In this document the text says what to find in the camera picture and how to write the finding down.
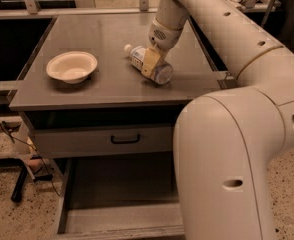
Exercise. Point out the blue plastic water bottle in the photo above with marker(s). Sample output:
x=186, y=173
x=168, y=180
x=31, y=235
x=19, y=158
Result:
x=150, y=62

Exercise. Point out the black drawer handle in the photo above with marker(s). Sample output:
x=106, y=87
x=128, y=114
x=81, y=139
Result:
x=121, y=140

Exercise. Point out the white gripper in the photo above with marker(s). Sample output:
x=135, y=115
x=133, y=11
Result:
x=162, y=36

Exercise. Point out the closed grey upper drawer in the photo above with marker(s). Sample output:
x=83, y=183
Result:
x=95, y=141

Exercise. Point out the open grey middle drawer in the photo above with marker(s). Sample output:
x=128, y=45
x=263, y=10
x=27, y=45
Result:
x=119, y=197

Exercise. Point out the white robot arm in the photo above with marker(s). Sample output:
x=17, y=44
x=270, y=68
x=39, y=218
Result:
x=223, y=141

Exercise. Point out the grey drawer cabinet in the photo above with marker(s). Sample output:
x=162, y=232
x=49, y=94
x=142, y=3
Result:
x=115, y=94

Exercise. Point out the white paper bowl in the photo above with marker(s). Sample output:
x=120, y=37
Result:
x=71, y=67

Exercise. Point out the grey metal left bracket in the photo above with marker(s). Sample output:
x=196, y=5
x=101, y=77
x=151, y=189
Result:
x=7, y=90

